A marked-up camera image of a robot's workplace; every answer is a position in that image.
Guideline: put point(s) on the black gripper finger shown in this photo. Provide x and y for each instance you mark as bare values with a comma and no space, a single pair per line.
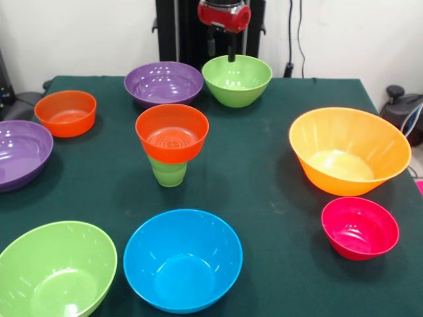
232,49
211,43

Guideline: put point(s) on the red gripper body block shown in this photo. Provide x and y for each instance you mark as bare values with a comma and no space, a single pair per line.
224,18

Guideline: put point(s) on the red-orange bowl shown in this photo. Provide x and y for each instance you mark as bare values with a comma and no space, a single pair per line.
172,145
66,115

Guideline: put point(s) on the green cup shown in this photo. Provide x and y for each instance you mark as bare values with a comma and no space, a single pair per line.
169,175

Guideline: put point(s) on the blue bowl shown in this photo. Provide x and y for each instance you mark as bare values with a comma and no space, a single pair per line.
183,264

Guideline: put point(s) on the purple bowl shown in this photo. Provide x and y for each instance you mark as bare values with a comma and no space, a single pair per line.
163,84
20,155

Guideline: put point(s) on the small green bowl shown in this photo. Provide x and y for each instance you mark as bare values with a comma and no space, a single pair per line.
236,89

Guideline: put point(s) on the dark green table cloth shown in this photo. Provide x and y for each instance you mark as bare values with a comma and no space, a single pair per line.
248,185

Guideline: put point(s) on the large orange bowl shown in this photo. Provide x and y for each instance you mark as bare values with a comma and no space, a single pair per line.
347,155

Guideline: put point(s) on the black grey base foot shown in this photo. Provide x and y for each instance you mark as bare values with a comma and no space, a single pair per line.
20,105
400,112

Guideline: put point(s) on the pink bowl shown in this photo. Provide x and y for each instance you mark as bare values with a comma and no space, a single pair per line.
360,231

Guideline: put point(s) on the large green bowl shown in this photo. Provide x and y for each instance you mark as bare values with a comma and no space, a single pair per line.
56,270

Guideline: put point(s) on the black pedestal column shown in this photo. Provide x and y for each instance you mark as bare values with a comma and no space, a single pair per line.
185,29

